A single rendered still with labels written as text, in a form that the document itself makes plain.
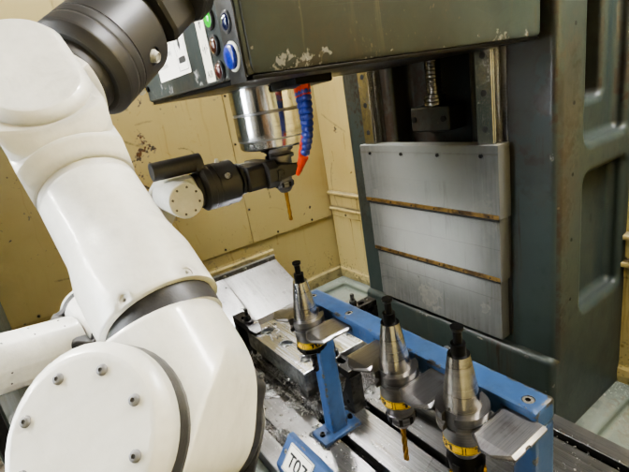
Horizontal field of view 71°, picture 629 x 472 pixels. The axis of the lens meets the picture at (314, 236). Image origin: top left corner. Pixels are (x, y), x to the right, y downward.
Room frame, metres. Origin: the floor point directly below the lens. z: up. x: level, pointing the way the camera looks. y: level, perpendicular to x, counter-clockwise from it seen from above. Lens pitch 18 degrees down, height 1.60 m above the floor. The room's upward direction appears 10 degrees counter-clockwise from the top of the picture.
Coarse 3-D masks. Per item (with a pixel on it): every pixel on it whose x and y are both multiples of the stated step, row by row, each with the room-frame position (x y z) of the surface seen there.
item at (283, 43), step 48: (240, 0) 0.58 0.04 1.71; (288, 0) 0.62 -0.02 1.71; (336, 0) 0.66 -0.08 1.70; (384, 0) 0.70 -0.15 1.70; (432, 0) 0.76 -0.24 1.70; (480, 0) 0.82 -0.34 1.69; (528, 0) 0.90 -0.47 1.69; (192, 48) 0.71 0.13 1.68; (288, 48) 0.61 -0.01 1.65; (336, 48) 0.65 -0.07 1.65; (384, 48) 0.70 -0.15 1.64; (432, 48) 0.76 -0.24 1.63; (480, 48) 0.86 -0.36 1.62; (192, 96) 0.85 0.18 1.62
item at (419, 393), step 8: (432, 368) 0.51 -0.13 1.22; (424, 376) 0.50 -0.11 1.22; (432, 376) 0.49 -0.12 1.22; (440, 376) 0.49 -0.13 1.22; (408, 384) 0.49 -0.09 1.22; (416, 384) 0.48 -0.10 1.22; (424, 384) 0.48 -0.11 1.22; (432, 384) 0.48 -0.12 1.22; (440, 384) 0.48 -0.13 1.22; (400, 392) 0.48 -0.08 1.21; (408, 392) 0.47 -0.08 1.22; (416, 392) 0.47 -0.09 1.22; (424, 392) 0.47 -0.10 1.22; (432, 392) 0.46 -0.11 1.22; (408, 400) 0.46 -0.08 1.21; (416, 400) 0.46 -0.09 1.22; (424, 400) 0.45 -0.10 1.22; (432, 400) 0.45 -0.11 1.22; (424, 408) 0.44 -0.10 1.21; (432, 408) 0.44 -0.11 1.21
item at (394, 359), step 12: (384, 324) 0.52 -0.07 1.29; (396, 324) 0.51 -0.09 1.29; (384, 336) 0.51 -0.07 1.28; (396, 336) 0.51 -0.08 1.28; (384, 348) 0.51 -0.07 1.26; (396, 348) 0.50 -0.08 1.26; (384, 360) 0.51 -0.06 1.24; (396, 360) 0.50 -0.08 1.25; (408, 360) 0.51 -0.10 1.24; (384, 372) 0.51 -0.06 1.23; (396, 372) 0.50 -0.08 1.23
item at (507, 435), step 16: (496, 416) 0.41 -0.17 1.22; (512, 416) 0.40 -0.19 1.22; (480, 432) 0.39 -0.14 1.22; (496, 432) 0.38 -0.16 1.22; (512, 432) 0.38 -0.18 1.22; (528, 432) 0.38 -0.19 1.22; (544, 432) 0.38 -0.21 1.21; (480, 448) 0.37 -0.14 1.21; (496, 448) 0.36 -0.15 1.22; (512, 448) 0.36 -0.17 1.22; (528, 448) 0.36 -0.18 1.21
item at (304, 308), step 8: (304, 280) 0.70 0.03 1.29; (296, 288) 0.70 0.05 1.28; (304, 288) 0.69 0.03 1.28; (296, 296) 0.69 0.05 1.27; (304, 296) 0.69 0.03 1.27; (312, 296) 0.70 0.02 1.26; (296, 304) 0.69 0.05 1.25; (304, 304) 0.69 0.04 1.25; (312, 304) 0.69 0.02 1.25; (296, 312) 0.69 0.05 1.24; (304, 312) 0.69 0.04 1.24; (312, 312) 0.69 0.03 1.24; (304, 320) 0.69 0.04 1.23
